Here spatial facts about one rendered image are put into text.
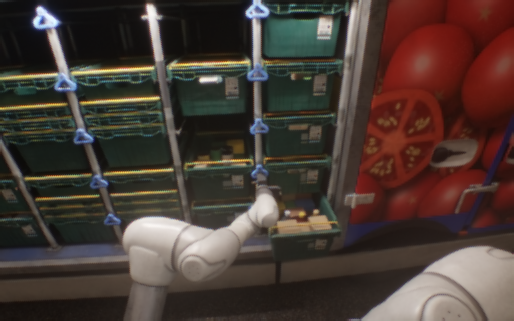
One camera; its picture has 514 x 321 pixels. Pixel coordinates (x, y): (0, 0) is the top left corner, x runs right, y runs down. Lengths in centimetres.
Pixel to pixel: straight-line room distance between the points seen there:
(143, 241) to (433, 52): 139
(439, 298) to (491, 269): 15
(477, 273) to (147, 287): 72
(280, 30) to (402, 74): 60
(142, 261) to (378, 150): 120
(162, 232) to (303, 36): 105
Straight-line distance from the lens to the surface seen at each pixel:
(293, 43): 135
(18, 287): 237
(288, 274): 192
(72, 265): 200
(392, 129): 147
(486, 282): 54
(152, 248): 77
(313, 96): 143
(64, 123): 162
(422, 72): 146
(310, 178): 163
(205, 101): 137
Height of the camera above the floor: 189
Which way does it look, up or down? 28 degrees down
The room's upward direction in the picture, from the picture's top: 1 degrees counter-clockwise
